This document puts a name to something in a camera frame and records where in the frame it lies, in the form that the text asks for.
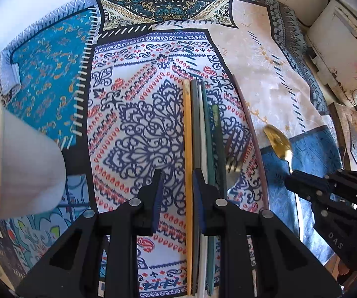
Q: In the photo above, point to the white rice cooker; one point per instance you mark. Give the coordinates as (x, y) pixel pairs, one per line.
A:
(336, 52)

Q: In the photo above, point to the dark grey chopstick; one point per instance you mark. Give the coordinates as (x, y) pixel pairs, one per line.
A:
(195, 130)

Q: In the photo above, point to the patterned patchwork tablecloth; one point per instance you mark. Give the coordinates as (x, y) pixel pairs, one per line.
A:
(141, 115)

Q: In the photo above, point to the dark green chopstick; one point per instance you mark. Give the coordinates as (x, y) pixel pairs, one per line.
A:
(218, 136)

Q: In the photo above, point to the silver fork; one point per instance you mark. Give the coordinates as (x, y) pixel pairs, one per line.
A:
(232, 164)

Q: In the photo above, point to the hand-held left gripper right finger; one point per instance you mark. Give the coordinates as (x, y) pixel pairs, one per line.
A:
(197, 195)

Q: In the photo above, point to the yellow chopstick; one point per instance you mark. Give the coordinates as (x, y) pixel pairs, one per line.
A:
(188, 161)

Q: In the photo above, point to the light grey chopstick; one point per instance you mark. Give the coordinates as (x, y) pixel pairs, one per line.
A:
(200, 130)

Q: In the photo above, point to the teal chopstick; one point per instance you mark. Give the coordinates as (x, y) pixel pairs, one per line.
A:
(206, 136)

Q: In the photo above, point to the white ceramic utensil holder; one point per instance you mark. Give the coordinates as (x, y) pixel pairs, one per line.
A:
(26, 167)

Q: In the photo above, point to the brown chopstick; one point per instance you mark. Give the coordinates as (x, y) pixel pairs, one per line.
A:
(249, 121)

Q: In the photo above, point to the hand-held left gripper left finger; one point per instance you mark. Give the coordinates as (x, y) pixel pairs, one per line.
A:
(157, 198)

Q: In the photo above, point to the gold spoon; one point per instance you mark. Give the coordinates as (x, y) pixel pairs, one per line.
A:
(277, 141)

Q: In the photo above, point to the wooden board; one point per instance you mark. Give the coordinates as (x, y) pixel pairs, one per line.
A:
(343, 121)

